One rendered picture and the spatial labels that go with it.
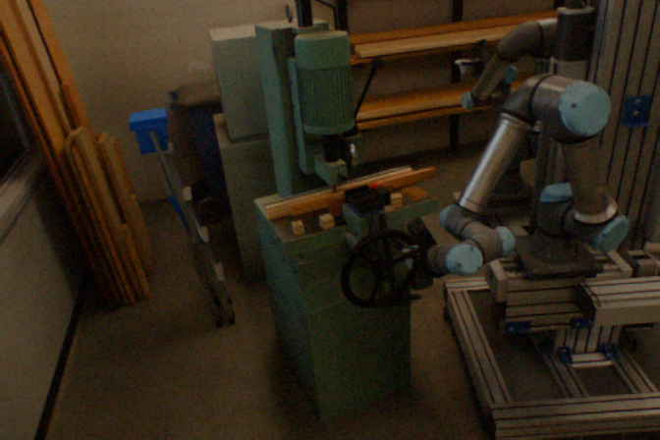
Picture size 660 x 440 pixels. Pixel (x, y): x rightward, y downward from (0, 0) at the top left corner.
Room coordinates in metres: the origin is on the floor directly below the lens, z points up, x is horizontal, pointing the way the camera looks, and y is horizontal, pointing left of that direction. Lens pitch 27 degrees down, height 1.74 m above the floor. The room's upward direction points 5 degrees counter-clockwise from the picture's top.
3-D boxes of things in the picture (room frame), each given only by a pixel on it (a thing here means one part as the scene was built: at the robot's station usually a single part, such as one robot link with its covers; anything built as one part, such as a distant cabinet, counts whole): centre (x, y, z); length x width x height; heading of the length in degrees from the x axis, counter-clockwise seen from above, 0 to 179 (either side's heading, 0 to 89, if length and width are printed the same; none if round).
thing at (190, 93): (3.47, 0.77, 0.48); 0.64 x 0.54 x 0.97; 106
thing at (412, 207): (1.53, -0.09, 0.87); 0.61 x 0.30 x 0.06; 112
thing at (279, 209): (1.65, -0.04, 0.93); 0.60 x 0.02 x 0.05; 112
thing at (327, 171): (1.63, 0.00, 1.03); 0.14 x 0.07 x 0.09; 22
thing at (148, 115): (2.14, 0.73, 0.58); 0.27 x 0.25 x 1.16; 104
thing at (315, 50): (1.61, -0.01, 1.35); 0.18 x 0.18 x 0.31
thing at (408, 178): (1.66, -0.13, 0.92); 0.60 x 0.02 x 0.04; 112
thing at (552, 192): (1.29, -0.70, 0.98); 0.13 x 0.12 x 0.14; 21
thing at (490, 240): (1.06, -0.38, 1.04); 0.11 x 0.11 x 0.08; 21
